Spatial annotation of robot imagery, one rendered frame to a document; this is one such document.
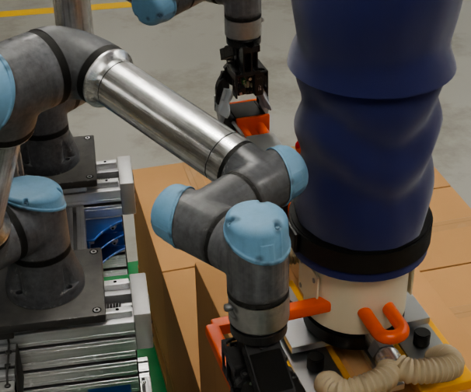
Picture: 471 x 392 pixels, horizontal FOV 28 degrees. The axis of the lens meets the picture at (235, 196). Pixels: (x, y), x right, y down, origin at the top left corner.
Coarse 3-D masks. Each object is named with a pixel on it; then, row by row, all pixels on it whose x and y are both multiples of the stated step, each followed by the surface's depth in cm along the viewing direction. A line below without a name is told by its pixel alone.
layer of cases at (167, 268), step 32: (160, 192) 304; (448, 192) 301; (448, 224) 285; (160, 256) 274; (192, 256) 274; (448, 256) 272; (160, 288) 278; (192, 288) 261; (448, 288) 259; (160, 320) 292; (192, 320) 249; (192, 352) 239; (192, 384) 239
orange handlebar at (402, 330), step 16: (240, 128) 197; (256, 128) 199; (304, 304) 147; (320, 304) 148; (224, 320) 144; (368, 320) 144; (400, 320) 144; (208, 336) 142; (384, 336) 141; (400, 336) 141
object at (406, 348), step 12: (432, 324) 161; (408, 336) 158; (420, 336) 154; (432, 336) 158; (396, 348) 156; (408, 348) 156; (420, 348) 156; (468, 372) 151; (432, 384) 149; (444, 384) 149; (456, 384) 149; (468, 384) 150
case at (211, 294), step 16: (208, 272) 178; (224, 272) 178; (416, 272) 177; (208, 288) 174; (224, 288) 174; (416, 288) 173; (432, 288) 173; (208, 304) 175; (432, 304) 169; (208, 320) 177; (432, 320) 165; (448, 320) 165; (224, 336) 166; (448, 336) 162; (464, 336) 162; (208, 352) 183; (336, 352) 158; (352, 352) 158; (464, 352) 158; (208, 368) 186; (352, 368) 155; (368, 368) 155; (208, 384) 189; (224, 384) 174
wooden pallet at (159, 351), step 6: (138, 270) 338; (156, 330) 308; (156, 336) 324; (156, 342) 321; (156, 348) 318; (162, 354) 299; (162, 360) 313; (162, 366) 311; (162, 372) 308; (168, 372) 291; (168, 378) 293; (168, 384) 296; (168, 390) 299
